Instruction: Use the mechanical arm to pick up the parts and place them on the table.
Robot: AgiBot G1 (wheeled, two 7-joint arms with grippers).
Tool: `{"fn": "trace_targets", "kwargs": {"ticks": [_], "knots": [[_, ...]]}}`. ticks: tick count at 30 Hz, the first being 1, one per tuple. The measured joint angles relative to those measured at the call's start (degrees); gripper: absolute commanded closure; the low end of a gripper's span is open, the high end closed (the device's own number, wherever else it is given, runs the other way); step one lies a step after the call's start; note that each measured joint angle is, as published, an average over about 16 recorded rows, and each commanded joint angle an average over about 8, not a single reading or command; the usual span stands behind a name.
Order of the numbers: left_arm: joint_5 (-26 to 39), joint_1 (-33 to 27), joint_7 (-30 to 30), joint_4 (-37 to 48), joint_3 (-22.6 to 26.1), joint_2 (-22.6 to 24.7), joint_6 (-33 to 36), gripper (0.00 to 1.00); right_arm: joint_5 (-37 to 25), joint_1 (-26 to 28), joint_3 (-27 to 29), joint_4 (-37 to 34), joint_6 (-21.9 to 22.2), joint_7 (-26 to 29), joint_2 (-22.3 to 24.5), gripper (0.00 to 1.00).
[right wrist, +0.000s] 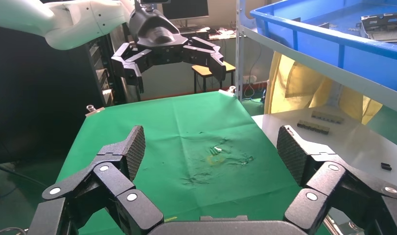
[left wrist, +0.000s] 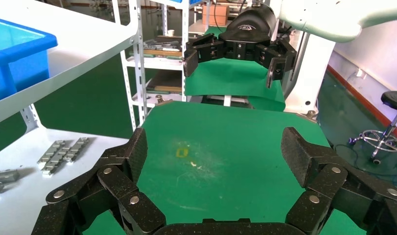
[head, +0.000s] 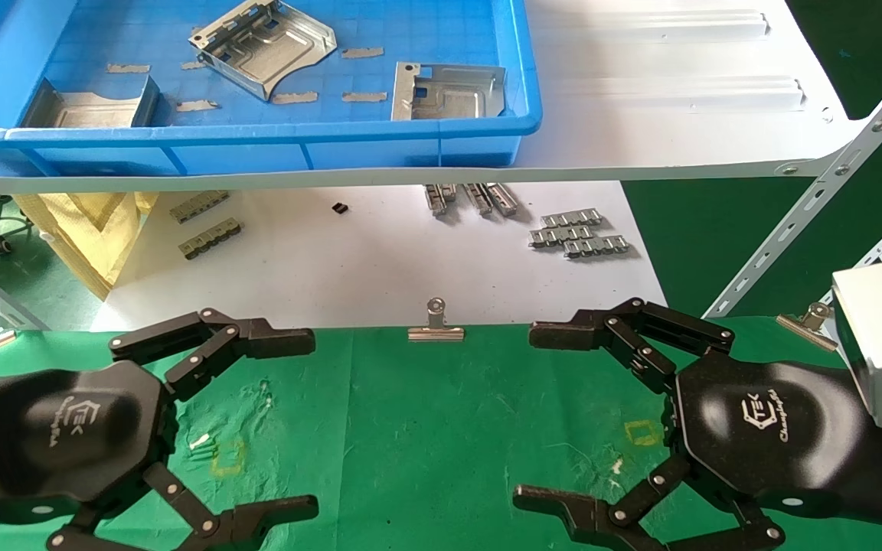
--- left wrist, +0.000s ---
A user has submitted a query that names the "white background shelf rack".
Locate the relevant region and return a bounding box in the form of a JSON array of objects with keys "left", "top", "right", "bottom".
[{"left": 112, "top": 0, "right": 191, "bottom": 130}]

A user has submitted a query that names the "brown cardboard box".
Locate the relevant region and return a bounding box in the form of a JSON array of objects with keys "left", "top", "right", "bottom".
[{"left": 202, "top": 4, "right": 230, "bottom": 27}]

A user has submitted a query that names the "green background table cloth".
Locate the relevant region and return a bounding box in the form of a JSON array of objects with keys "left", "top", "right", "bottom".
[{"left": 185, "top": 25, "right": 286, "bottom": 113}]

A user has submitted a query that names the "blue plastic bin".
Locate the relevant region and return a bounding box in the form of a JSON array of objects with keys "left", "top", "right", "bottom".
[{"left": 0, "top": 16, "right": 58, "bottom": 104}]

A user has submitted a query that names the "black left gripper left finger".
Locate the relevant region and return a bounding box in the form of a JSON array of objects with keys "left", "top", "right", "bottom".
[{"left": 31, "top": 127, "right": 166, "bottom": 235}]

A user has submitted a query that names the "white robot body column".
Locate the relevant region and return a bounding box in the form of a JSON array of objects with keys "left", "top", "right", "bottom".
[{"left": 282, "top": 30, "right": 337, "bottom": 114}]

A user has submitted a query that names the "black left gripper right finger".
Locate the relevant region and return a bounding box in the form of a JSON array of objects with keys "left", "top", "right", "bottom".
[{"left": 280, "top": 126, "right": 397, "bottom": 235}]

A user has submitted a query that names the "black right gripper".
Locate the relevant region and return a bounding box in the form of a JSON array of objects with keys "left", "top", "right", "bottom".
[{"left": 184, "top": 3, "right": 297, "bottom": 89}]

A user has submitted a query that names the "white metal shelf rack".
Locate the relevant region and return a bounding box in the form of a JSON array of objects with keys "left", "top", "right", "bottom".
[{"left": 0, "top": 0, "right": 149, "bottom": 235}]

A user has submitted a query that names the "black stool chrome base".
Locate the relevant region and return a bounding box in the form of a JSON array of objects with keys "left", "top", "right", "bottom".
[{"left": 347, "top": 91, "right": 397, "bottom": 167}]

